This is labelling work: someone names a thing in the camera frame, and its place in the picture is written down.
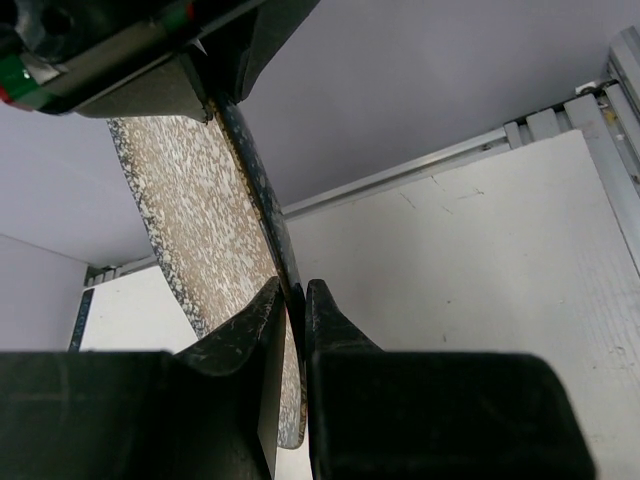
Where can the right blue label sticker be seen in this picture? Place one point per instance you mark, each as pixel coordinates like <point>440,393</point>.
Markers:
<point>81,320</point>

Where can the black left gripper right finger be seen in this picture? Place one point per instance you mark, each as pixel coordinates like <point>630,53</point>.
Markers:
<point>431,415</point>

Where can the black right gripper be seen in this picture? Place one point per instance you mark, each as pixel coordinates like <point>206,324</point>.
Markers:
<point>58,56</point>

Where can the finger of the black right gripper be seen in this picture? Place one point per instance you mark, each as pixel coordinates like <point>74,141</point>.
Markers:
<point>238,52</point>

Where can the speckled beige blue round plate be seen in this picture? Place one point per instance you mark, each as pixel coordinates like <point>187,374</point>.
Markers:
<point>216,228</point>

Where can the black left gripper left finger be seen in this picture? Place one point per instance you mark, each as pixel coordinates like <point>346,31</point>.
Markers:
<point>208,412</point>

